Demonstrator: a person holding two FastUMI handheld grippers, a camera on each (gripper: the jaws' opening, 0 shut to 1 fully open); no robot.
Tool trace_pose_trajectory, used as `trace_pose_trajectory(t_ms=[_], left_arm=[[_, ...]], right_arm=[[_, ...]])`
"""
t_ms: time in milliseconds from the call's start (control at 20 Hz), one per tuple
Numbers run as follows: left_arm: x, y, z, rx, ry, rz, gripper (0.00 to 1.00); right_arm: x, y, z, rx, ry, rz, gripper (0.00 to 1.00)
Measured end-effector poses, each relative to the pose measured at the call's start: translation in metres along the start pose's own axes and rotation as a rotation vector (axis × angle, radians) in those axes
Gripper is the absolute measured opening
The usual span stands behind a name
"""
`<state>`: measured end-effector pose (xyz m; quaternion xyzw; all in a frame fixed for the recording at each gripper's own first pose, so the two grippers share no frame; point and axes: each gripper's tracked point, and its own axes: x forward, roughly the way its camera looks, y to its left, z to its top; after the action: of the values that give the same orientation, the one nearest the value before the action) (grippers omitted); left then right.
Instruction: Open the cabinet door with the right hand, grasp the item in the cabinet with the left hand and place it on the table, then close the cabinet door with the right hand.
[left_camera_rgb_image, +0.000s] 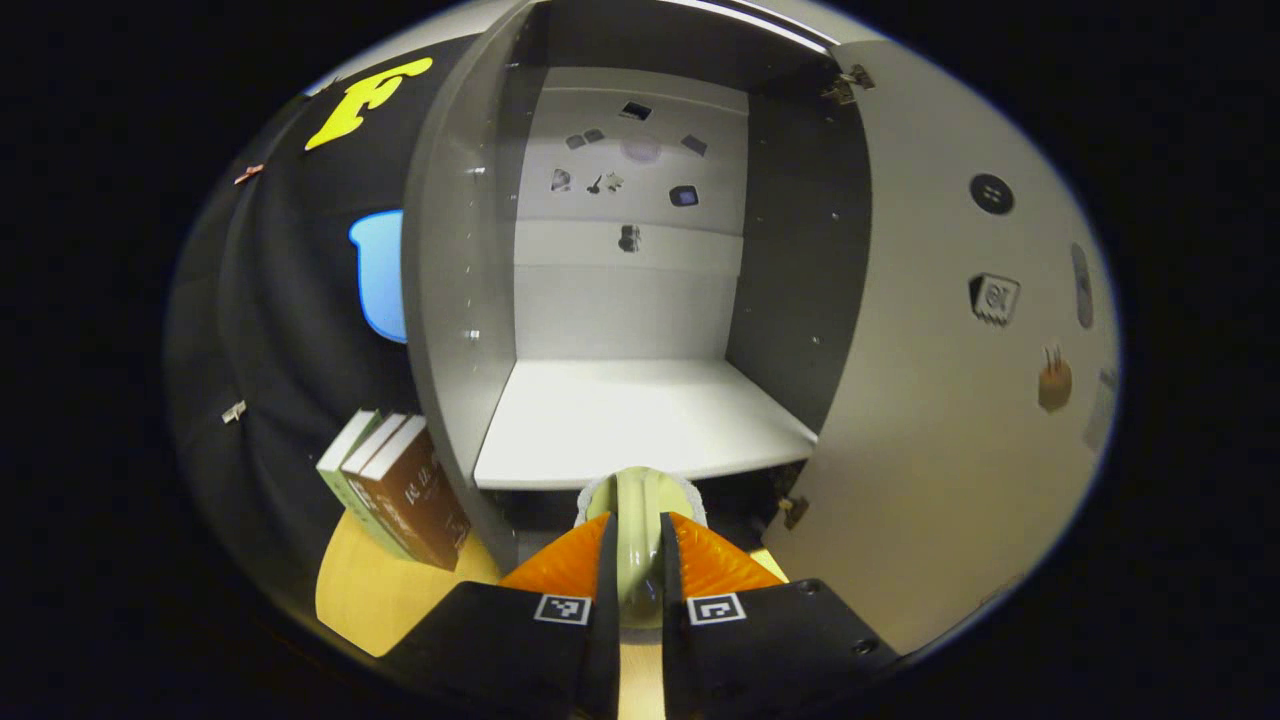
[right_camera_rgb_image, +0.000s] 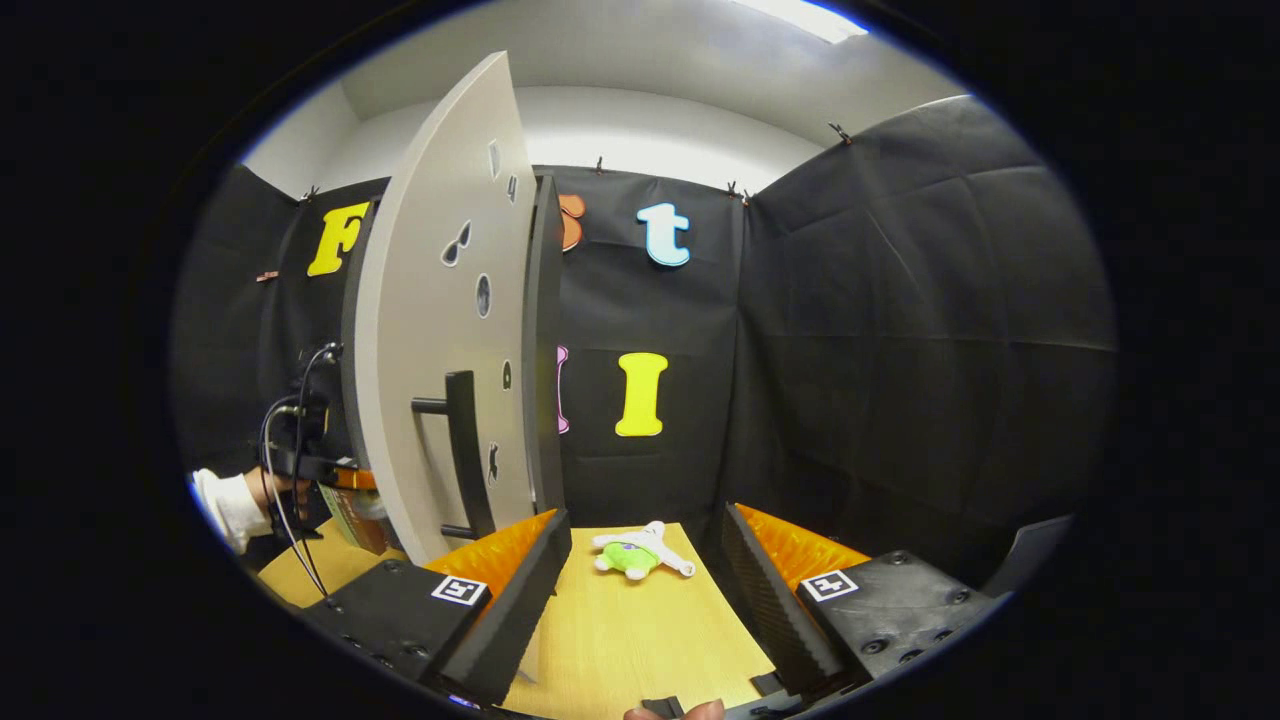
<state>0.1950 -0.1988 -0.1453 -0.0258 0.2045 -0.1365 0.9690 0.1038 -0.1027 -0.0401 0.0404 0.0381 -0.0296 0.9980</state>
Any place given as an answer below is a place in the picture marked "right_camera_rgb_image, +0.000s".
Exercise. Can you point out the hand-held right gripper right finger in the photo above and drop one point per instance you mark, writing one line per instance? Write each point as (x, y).
(770, 600)

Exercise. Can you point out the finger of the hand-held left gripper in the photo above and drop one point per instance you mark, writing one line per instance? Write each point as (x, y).
(355, 478)

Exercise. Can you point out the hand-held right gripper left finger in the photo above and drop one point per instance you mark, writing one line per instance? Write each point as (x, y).
(520, 600)

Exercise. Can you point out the beige cabinet door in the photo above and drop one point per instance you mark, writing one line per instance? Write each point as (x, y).
(430, 300)

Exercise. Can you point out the dark grey cabinet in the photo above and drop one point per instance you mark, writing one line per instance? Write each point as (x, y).
(548, 350)

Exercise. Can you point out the green book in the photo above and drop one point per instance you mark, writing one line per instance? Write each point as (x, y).
(338, 515)

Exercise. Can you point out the green and white plush toy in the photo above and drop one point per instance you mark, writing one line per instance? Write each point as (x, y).
(635, 555)

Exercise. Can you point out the black backdrop cloth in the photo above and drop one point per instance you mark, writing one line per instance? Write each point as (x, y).
(900, 350)

